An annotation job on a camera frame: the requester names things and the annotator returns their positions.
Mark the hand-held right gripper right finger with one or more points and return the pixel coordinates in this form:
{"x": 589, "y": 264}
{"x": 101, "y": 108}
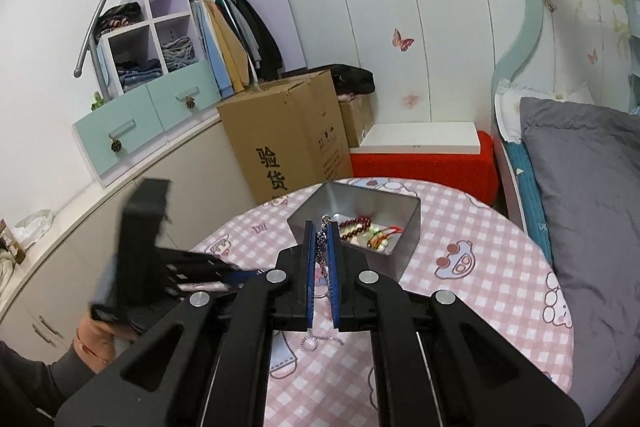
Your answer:
{"x": 334, "y": 277}

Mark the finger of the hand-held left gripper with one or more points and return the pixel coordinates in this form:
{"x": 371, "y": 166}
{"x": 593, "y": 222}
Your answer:
{"x": 200, "y": 286}
{"x": 195, "y": 259}

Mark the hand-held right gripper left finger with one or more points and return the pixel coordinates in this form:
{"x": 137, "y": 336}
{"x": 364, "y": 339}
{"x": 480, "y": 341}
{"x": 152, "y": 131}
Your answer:
{"x": 310, "y": 277}

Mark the silver metal tin box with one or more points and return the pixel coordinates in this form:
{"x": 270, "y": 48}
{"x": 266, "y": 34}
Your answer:
{"x": 350, "y": 199}

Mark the person's left forearm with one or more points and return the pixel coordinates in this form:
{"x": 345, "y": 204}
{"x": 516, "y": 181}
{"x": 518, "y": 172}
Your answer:
{"x": 35, "y": 382}

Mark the person's left hand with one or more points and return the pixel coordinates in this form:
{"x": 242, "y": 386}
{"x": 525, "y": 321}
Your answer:
{"x": 92, "y": 339}

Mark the white low cabinet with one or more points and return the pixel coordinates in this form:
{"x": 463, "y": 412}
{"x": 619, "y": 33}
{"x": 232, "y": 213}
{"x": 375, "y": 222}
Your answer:
{"x": 175, "y": 187}

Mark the pine cone ornament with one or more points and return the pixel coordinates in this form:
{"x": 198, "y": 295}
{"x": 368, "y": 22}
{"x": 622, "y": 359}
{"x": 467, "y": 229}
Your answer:
{"x": 116, "y": 146}
{"x": 190, "y": 103}

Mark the mint green drawer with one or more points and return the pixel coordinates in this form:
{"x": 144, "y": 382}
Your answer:
{"x": 120, "y": 127}
{"x": 185, "y": 92}

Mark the white plastic bag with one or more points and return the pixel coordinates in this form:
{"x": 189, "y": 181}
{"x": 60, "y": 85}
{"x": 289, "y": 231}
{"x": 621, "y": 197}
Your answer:
{"x": 35, "y": 222}

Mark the small green plant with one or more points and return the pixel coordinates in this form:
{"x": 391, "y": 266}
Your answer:
{"x": 97, "y": 101}

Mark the white cloth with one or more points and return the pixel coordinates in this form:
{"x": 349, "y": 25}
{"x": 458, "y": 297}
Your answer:
{"x": 7, "y": 269}

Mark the red ottoman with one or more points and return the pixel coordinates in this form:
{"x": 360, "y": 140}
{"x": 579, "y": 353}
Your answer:
{"x": 425, "y": 167}

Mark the blue folded jeans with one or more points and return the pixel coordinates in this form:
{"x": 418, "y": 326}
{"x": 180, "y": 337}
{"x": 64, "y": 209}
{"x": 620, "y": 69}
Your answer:
{"x": 137, "y": 74}

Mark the large brown cardboard box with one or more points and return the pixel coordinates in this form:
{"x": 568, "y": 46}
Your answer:
{"x": 280, "y": 127}

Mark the small brown cardboard box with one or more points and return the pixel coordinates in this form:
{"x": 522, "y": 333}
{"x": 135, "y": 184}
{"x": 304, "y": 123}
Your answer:
{"x": 355, "y": 117}

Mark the white board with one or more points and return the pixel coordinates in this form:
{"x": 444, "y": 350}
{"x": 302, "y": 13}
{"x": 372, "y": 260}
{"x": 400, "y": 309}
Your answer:
{"x": 420, "y": 137}

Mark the grey folded clothes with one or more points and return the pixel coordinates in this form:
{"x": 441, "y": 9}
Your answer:
{"x": 177, "y": 52}

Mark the black cloth bundle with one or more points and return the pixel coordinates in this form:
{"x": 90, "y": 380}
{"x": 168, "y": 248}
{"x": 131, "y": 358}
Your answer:
{"x": 355, "y": 79}

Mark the row of hanging clothes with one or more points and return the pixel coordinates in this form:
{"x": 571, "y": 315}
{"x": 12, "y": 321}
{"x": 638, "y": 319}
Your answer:
{"x": 225, "y": 42}

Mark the striped dark clothes bundle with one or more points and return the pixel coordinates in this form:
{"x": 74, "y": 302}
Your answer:
{"x": 117, "y": 19}

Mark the teal mattress pad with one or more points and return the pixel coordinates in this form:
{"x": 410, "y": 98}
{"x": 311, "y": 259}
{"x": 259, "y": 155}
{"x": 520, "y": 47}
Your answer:
{"x": 525, "y": 187}

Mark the white pillow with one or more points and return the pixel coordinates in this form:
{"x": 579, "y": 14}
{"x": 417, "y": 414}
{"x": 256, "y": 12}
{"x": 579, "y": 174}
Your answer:
{"x": 510, "y": 112}

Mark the pink butterfly sticker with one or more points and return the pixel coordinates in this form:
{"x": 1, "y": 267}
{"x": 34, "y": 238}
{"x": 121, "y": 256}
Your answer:
{"x": 402, "y": 39}

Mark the grey duvet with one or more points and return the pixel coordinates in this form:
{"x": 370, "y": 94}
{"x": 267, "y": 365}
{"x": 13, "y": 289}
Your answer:
{"x": 590, "y": 207}

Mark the small orange butterfly sticker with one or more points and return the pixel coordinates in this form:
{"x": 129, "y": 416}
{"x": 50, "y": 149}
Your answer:
{"x": 593, "y": 56}

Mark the white green bed frame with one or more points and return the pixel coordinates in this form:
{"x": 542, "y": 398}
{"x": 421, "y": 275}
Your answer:
{"x": 530, "y": 22}

